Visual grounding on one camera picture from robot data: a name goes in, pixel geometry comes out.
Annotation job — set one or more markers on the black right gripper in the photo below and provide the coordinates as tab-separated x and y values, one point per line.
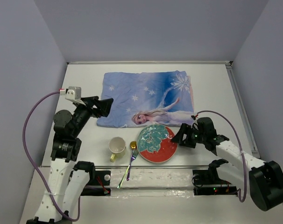
186	129

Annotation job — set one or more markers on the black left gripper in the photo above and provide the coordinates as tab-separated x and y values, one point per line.
103	106

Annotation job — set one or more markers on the red and teal plate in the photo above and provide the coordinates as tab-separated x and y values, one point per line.
154	143

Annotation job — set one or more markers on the blue princess print cloth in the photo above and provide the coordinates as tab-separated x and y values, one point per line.
141	99

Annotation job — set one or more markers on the pale yellow mug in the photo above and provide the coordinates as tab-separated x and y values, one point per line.
117	147

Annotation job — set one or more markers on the iridescent fork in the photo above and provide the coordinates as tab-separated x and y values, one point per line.
125	174

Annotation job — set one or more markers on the gold spoon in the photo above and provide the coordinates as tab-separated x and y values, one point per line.
133	146

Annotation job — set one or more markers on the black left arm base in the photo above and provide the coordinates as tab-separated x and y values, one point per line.
100	185

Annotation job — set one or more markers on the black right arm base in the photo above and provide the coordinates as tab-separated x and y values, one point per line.
206	182

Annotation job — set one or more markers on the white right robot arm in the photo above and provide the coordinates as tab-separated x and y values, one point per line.
263	179

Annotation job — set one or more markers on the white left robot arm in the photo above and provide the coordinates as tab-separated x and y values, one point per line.
68	177

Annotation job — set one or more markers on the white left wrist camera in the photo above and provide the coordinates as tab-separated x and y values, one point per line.
73	94

